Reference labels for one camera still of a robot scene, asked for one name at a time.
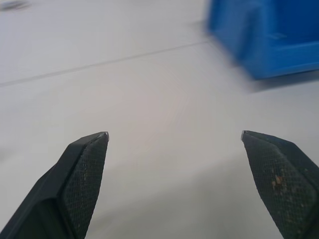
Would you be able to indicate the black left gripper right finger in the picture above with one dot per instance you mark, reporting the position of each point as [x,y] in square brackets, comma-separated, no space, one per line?
[281,186]

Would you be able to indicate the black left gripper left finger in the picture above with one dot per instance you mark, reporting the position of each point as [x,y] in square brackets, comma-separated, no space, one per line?
[74,189]

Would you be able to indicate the blue plastic bin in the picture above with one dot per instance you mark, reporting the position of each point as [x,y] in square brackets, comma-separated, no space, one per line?
[269,37]

